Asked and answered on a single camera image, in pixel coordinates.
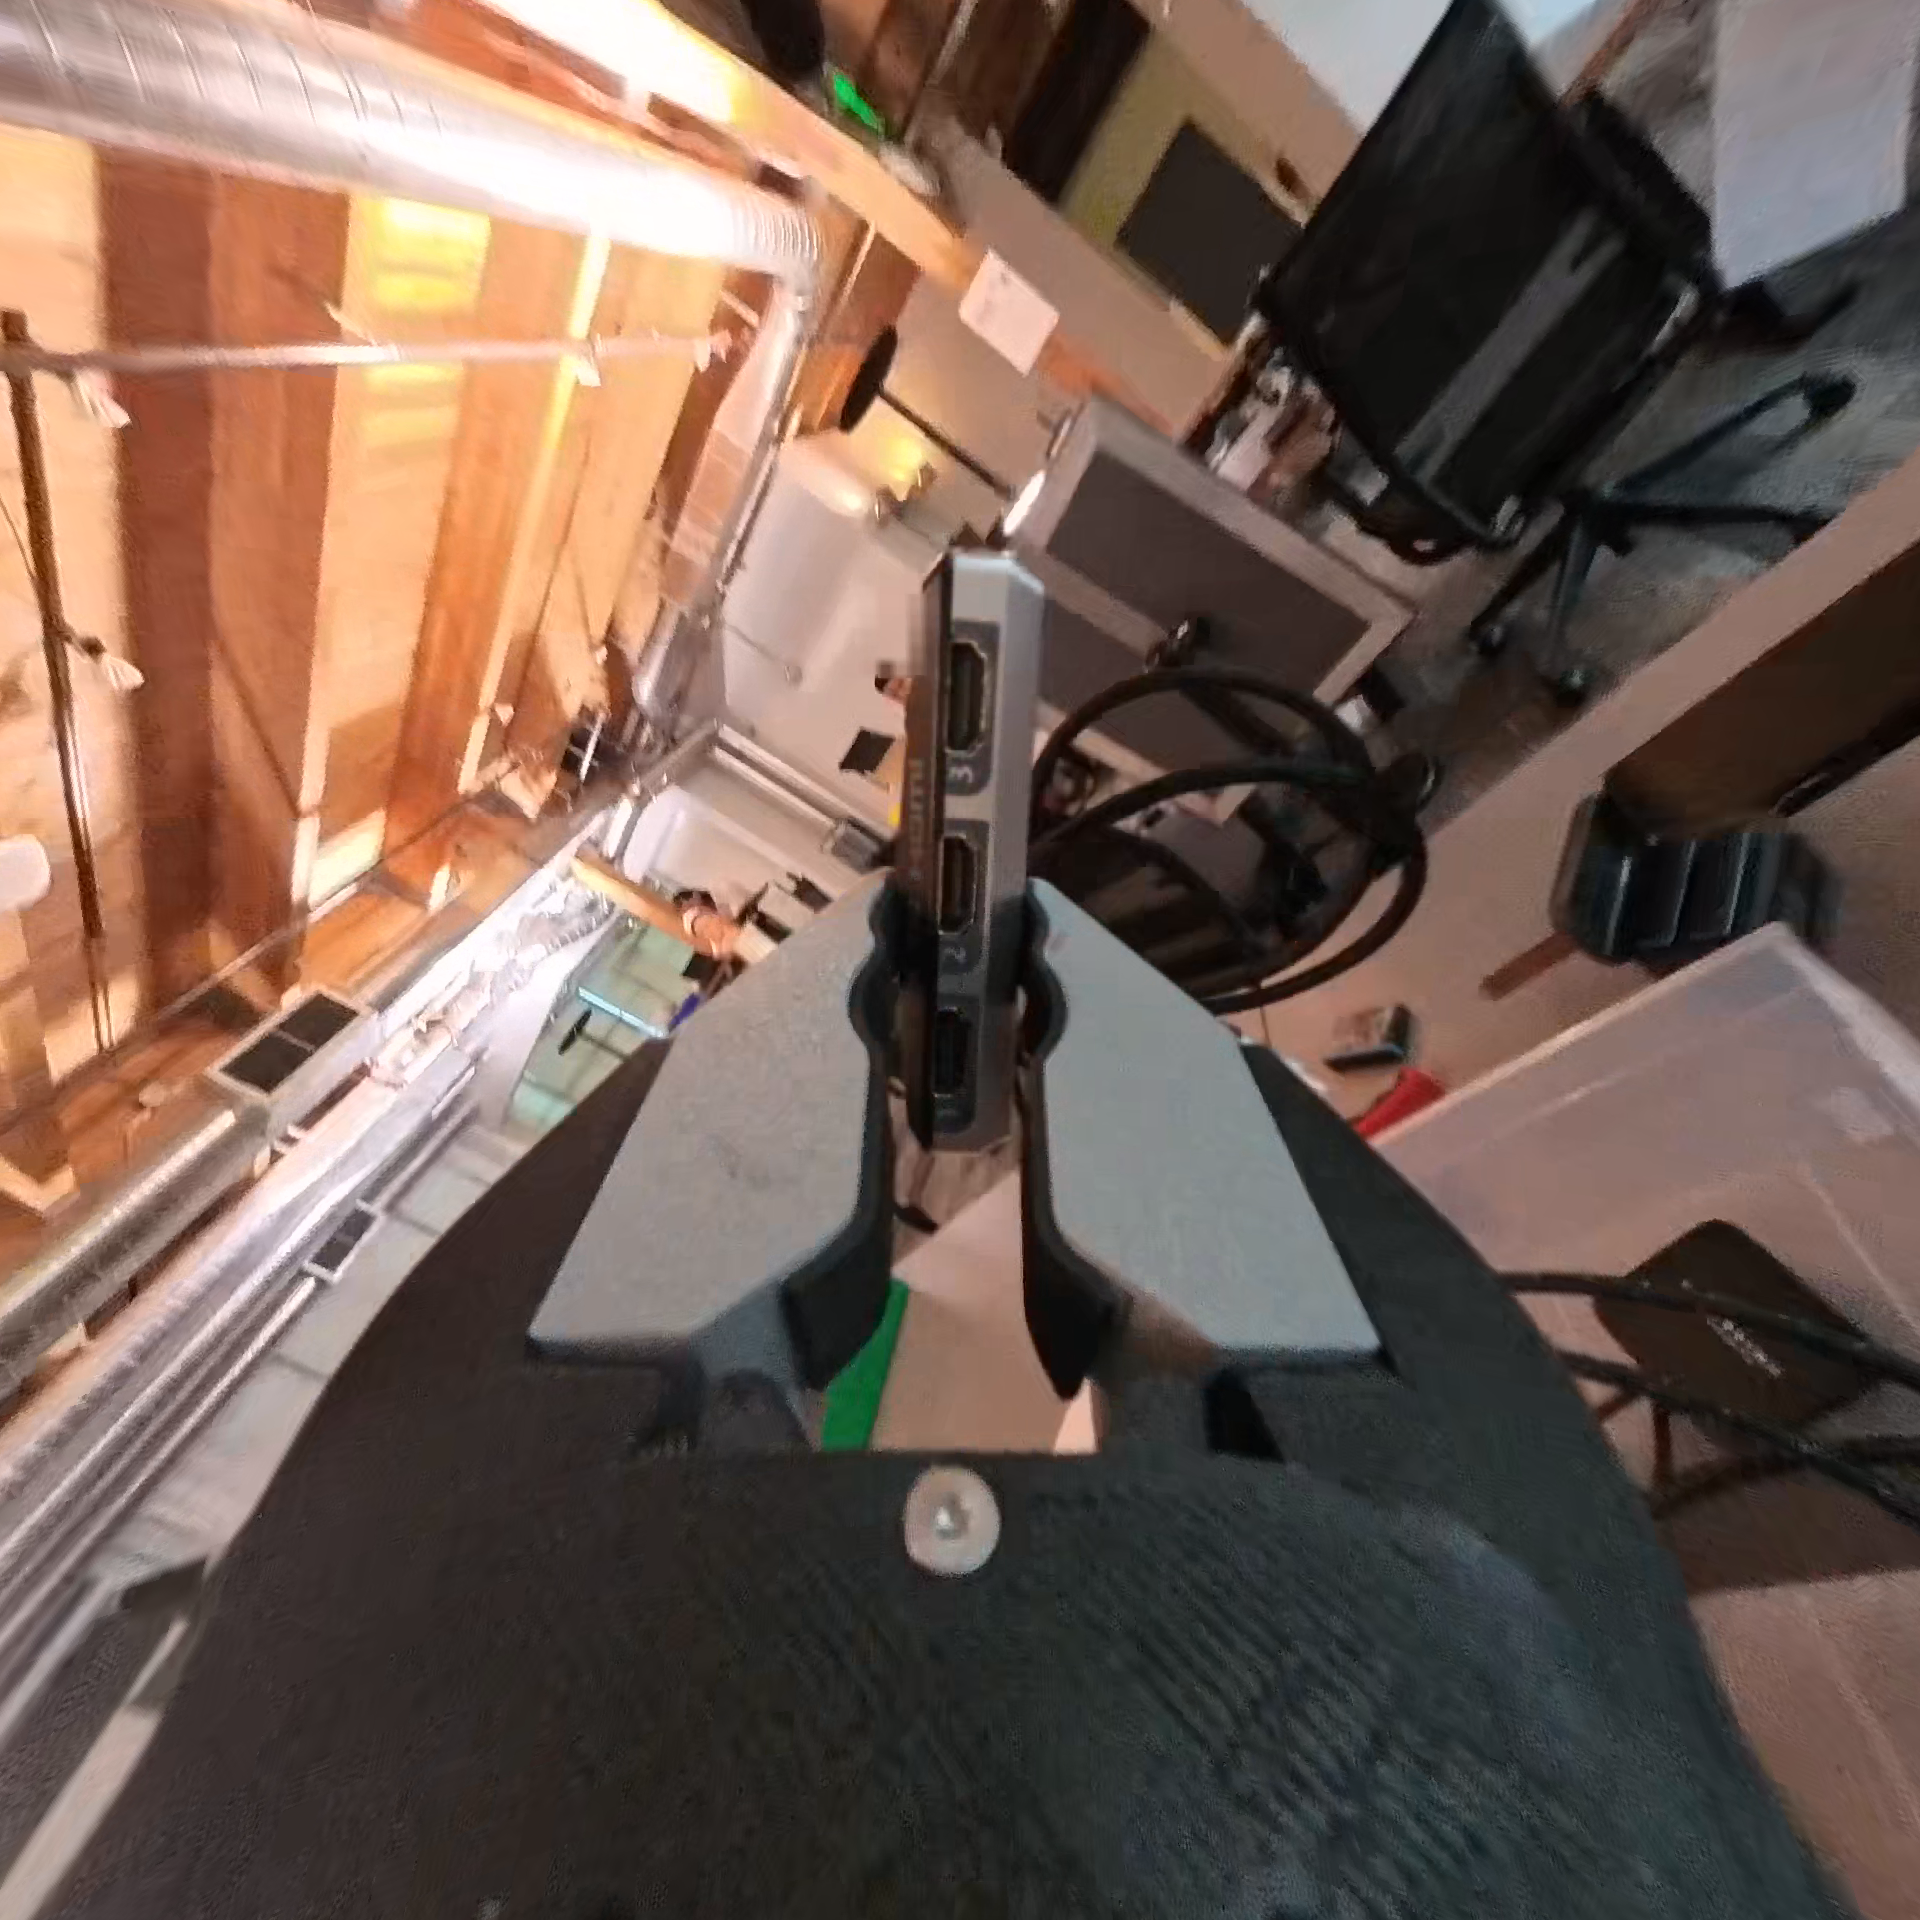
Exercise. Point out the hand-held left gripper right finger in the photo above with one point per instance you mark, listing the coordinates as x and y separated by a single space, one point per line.
1185 1202

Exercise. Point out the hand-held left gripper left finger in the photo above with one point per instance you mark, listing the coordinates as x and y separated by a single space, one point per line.
734 1172

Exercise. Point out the silver hdmi switch box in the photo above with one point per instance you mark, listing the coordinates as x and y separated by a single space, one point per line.
1001 781

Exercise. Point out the clear plastic bin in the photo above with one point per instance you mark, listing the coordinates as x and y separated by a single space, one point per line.
1693 1081

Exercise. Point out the green tape strip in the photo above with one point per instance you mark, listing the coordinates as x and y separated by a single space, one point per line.
867 1366

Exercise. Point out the small red item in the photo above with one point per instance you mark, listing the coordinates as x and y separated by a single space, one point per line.
1397 1098

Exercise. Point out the flat black box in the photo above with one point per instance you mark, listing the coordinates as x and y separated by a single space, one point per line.
1739 1319

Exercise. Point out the grey cabinet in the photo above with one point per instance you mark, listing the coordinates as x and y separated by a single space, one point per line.
1201 571

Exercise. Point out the black floor lamp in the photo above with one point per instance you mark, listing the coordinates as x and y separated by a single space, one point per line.
878 377

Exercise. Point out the white paper sheet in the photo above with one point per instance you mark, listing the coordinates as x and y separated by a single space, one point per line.
1008 313

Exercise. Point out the black office chair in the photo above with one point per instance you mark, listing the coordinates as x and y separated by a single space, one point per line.
1483 270

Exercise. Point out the silver ventilation duct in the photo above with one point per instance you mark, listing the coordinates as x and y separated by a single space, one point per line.
374 114

